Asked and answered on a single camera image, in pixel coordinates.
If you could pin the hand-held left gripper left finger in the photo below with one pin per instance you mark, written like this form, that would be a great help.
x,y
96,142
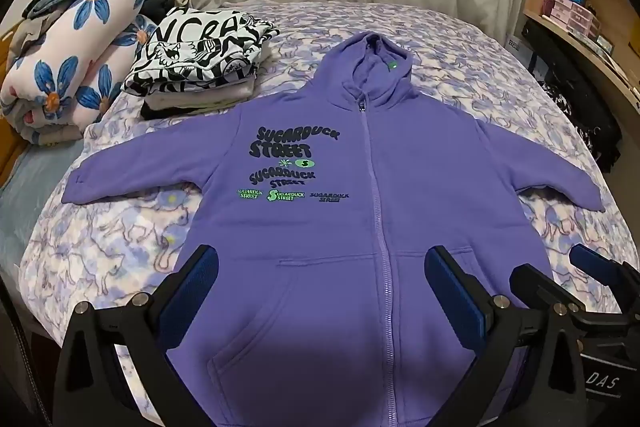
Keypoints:
x,y
200,277

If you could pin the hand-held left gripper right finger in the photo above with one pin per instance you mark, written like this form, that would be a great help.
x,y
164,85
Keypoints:
x,y
457,294

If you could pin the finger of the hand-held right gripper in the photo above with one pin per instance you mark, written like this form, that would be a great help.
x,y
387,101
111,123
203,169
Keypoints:
x,y
592,259
530,284

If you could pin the purple zip hoodie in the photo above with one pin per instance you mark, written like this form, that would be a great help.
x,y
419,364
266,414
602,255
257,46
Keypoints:
x,y
425,167

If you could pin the purple floral bed blanket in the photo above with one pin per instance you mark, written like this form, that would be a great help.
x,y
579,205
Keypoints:
x,y
125,247

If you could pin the black folded garment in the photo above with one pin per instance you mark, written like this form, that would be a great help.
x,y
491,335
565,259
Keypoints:
x,y
150,111

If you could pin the cream folded garment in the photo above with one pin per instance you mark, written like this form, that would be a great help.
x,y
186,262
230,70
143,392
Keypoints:
x,y
200,99

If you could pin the light blue bed sheet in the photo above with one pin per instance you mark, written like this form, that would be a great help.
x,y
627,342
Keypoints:
x,y
35,187

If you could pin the black and white printed garment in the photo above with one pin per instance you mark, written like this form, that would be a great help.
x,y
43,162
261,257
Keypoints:
x,y
200,47

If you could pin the row of pink boxes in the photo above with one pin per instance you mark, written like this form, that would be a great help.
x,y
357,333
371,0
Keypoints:
x,y
575,14

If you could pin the rolled pink blue-flower quilt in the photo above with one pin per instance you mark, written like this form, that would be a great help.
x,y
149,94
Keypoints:
x,y
65,52

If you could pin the grey crumpled garment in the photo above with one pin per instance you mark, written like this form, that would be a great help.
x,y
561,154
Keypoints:
x,y
25,39

